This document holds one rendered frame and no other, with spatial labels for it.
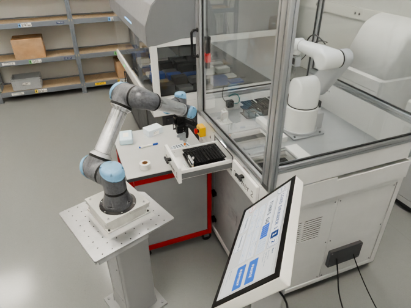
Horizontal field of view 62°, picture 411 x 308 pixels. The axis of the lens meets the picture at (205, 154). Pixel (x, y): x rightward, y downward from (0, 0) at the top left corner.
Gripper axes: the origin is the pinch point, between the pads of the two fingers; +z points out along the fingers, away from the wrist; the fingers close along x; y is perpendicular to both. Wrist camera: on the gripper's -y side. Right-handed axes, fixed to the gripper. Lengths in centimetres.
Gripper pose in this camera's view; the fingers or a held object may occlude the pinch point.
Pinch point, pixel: (185, 140)
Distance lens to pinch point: 238.0
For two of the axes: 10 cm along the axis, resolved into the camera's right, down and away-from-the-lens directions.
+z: 0.1, 8.6, 5.2
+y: -8.7, 2.6, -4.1
